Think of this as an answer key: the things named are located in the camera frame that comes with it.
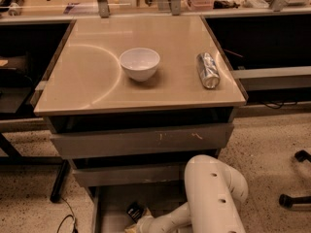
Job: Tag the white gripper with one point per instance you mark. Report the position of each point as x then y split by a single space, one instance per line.
143 224

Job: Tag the black rxbar chocolate wrapper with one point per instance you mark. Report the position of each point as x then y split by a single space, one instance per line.
135 211

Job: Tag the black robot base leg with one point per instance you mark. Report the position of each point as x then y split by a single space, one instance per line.
294 203

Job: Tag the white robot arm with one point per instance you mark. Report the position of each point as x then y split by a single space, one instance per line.
213 189

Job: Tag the open bottom grey drawer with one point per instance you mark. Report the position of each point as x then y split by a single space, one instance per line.
111 203

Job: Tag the middle grey drawer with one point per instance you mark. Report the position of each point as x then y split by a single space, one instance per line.
119 175

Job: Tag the top grey drawer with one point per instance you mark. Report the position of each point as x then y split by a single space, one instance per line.
142 140

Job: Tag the grey drawer cabinet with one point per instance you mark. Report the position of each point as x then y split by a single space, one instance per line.
89 91

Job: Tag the black desk leg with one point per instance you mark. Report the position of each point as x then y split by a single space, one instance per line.
58 183

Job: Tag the white bowl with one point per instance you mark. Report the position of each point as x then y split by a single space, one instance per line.
139 64

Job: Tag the silver drink can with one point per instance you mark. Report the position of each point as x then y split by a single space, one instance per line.
207 70

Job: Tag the black caster wheel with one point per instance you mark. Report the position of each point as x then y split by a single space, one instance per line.
302 155

